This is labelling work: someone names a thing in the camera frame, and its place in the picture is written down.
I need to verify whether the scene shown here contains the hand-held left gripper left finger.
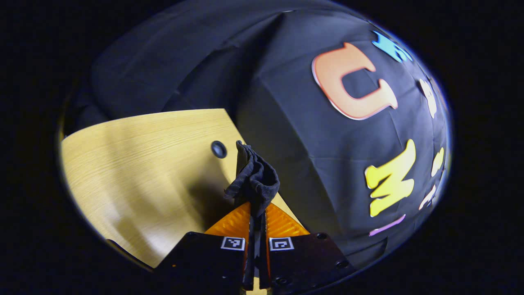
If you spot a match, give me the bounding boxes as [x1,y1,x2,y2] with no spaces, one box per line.
[155,201,255,291]

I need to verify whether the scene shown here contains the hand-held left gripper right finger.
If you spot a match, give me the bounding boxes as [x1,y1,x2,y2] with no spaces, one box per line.
[256,202,357,292]

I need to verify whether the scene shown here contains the black jeans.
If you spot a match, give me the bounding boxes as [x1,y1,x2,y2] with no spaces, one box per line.
[224,140,281,218]

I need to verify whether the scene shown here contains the black backdrop cloth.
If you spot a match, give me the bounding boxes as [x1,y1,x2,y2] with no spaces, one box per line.
[61,0,453,271]

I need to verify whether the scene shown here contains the black table cable grommet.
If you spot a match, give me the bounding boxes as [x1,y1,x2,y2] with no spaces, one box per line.
[210,140,228,159]

